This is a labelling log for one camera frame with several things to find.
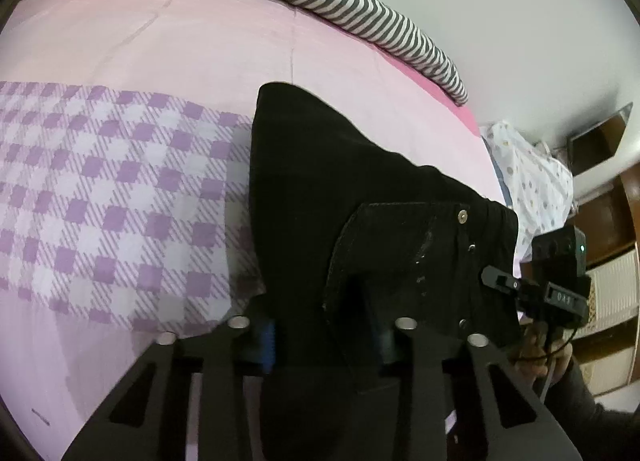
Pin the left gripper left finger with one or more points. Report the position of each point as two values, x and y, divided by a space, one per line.
146 414

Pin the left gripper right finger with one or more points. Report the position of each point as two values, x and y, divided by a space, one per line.
463 400

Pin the black pants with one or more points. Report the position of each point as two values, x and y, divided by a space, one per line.
350 237

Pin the person right hand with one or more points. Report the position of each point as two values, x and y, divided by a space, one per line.
531 363

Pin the wooden wardrobe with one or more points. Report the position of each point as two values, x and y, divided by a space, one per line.
607 348

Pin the white dotted pillow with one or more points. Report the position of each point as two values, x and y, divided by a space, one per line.
536 185

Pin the pink purple bed sheet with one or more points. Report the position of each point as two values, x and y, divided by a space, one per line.
125 140

